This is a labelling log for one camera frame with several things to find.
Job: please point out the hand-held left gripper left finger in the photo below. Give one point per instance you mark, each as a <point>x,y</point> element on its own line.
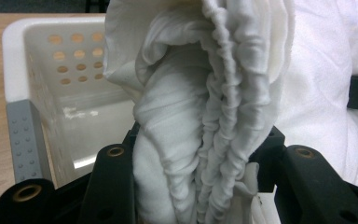
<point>112,183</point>

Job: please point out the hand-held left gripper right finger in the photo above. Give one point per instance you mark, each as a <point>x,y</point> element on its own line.
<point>310,186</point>

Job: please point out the white perforated plastic basket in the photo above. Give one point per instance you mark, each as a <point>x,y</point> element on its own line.
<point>84,124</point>

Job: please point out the white cloth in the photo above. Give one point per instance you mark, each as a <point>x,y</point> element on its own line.
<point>199,109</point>

